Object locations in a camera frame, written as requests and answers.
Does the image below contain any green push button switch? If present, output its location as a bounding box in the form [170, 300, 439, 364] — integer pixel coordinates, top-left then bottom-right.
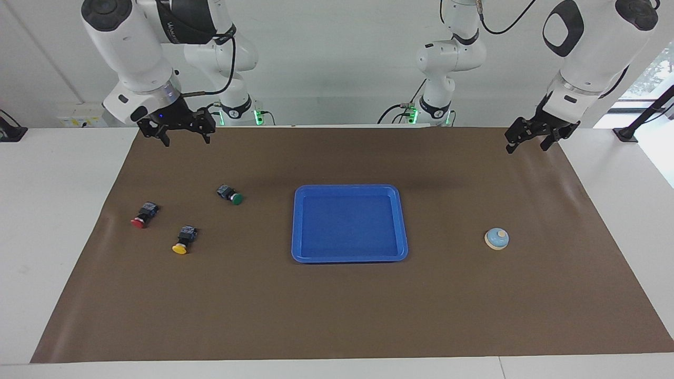
[217, 185, 244, 206]

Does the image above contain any red push button switch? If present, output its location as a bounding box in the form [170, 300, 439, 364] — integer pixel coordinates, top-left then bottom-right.
[131, 202, 160, 229]

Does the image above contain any yellow push button switch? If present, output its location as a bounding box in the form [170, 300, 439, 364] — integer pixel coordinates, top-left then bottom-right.
[172, 226, 198, 255]

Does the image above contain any light blue desk bell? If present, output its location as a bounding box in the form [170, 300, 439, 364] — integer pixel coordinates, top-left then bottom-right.
[484, 227, 510, 251]

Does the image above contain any blue plastic tray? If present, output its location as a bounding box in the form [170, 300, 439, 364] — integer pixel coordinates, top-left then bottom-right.
[291, 184, 409, 264]

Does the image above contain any black angled stand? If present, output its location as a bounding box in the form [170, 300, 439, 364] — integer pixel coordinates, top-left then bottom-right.
[612, 84, 674, 144]

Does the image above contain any bright window pane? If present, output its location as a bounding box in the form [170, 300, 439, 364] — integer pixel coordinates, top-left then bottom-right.
[613, 42, 674, 114]

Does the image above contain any brown table mat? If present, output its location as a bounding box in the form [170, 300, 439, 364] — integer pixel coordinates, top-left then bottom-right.
[31, 126, 674, 364]

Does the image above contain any black right base cable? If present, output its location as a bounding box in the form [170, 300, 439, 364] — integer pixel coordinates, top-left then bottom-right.
[200, 102, 222, 127]

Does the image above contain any black base cable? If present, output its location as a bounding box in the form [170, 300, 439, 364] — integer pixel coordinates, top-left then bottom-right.
[377, 79, 428, 125]
[200, 102, 222, 127]

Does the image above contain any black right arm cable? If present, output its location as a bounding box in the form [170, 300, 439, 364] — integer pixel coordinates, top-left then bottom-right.
[182, 33, 236, 98]

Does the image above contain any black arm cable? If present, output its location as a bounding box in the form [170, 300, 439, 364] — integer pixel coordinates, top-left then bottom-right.
[182, 33, 236, 98]
[477, 0, 630, 99]

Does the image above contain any white wall socket box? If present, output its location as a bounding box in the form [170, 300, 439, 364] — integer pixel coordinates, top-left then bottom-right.
[57, 103, 110, 128]

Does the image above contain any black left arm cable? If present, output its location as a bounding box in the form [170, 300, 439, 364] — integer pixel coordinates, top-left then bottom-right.
[477, 0, 630, 99]

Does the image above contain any black left base cable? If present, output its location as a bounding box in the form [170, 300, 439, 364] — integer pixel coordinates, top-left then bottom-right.
[377, 79, 428, 125]

